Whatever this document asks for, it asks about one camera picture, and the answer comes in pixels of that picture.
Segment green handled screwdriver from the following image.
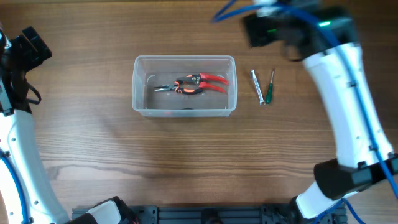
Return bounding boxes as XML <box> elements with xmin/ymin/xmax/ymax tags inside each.
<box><xmin>265</xmin><ymin>69</ymin><xmax>275</xmax><ymax>105</ymax></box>

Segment red handled snips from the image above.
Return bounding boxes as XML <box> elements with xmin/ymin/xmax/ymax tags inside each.
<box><xmin>176</xmin><ymin>73</ymin><xmax>229</xmax><ymax>94</ymax></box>

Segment orange black needle-nose pliers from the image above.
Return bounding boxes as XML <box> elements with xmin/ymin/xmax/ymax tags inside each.
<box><xmin>155</xmin><ymin>80</ymin><xmax>203</xmax><ymax>95</ymax></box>

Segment clear plastic container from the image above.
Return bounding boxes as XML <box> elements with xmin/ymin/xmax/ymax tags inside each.
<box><xmin>132</xmin><ymin>55</ymin><xmax>238</xmax><ymax>118</ymax></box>

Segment red black handled screwdriver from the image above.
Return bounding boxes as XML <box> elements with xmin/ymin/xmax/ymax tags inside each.
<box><xmin>165</xmin><ymin>108</ymin><xmax>193</xmax><ymax>116</ymax></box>

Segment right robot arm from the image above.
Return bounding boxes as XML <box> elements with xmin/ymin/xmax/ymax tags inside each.
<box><xmin>243</xmin><ymin>1</ymin><xmax>397</xmax><ymax>223</ymax></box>

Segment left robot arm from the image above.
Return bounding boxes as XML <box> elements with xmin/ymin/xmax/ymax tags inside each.
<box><xmin>1</xmin><ymin>27</ymin><xmax>139</xmax><ymax>223</ymax></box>

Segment small silver wrench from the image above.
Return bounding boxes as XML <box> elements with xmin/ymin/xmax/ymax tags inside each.
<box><xmin>251</xmin><ymin>69</ymin><xmax>265</xmax><ymax>105</ymax></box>

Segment left blue cable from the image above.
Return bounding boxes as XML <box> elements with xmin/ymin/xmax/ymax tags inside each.
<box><xmin>0</xmin><ymin>149</ymin><xmax>32</xmax><ymax>224</ymax></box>

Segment blue cable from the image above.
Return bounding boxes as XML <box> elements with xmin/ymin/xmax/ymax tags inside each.
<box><xmin>0</xmin><ymin>149</ymin><xmax>32</xmax><ymax>224</ymax></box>
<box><xmin>211</xmin><ymin>0</ymin><xmax>398</xmax><ymax>224</ymax></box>

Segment right blue cable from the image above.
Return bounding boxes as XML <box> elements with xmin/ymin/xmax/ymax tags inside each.
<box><xmin>211</xmin><ymin>0</ymin><xmax>398</xmax><ymax>224</ymax></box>

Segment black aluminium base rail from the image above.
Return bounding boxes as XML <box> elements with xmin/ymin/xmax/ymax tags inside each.
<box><xmin>71</xmin><ymin>203</ymin><xmax>348</xmax><ymax>224</ymax></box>

